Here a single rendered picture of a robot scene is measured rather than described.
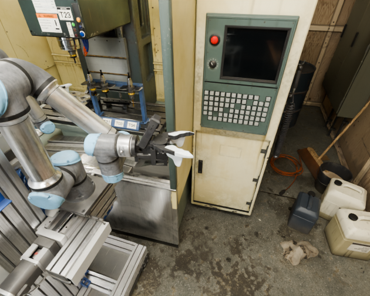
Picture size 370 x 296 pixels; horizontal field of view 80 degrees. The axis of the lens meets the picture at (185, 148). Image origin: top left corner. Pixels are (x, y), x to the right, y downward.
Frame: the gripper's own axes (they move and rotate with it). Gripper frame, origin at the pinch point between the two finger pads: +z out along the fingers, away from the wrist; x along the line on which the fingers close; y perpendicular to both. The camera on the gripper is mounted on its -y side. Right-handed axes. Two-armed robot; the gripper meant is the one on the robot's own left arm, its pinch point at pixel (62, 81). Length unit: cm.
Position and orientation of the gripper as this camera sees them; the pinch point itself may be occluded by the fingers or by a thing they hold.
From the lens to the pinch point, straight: 177.5
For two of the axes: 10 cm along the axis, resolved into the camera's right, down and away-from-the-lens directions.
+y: 0.0, 7.8, 6.2
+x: 9.6, 1.8, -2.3
